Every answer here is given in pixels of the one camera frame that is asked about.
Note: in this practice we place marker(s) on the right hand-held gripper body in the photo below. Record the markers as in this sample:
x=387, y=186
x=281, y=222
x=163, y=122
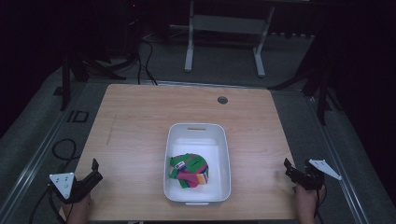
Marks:
x=314, y=177

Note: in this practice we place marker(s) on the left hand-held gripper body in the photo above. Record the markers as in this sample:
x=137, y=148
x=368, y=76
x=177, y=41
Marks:
x=64, y=184

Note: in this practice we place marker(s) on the white plastic bin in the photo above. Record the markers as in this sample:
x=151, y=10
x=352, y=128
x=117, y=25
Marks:
x=218, y=161

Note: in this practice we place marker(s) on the colourful striped cloth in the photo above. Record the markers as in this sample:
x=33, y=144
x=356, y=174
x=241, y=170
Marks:
x=190, y=171

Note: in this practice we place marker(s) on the person's right hand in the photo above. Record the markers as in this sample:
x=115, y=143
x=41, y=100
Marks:
x=306, y=203

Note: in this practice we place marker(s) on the person's left hand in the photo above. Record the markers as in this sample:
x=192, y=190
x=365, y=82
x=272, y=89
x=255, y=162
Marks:
x=78, y=211

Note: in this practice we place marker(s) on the black metal stand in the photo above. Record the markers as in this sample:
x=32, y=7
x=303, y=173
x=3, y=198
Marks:
x=66, y=81
x=322, y=90

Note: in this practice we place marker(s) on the grey table grommet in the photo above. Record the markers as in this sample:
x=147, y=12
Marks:
x=222, y=100

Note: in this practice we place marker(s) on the metal floor rail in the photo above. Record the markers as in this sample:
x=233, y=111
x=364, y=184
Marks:
x=34, y=161
x=339, y=161

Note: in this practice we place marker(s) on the black floor bracket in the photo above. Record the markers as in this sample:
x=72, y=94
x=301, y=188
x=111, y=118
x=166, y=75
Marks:
x=77, y=116

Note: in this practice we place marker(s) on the white metal desk frame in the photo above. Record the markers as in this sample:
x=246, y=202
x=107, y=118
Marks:
x=227, y=24

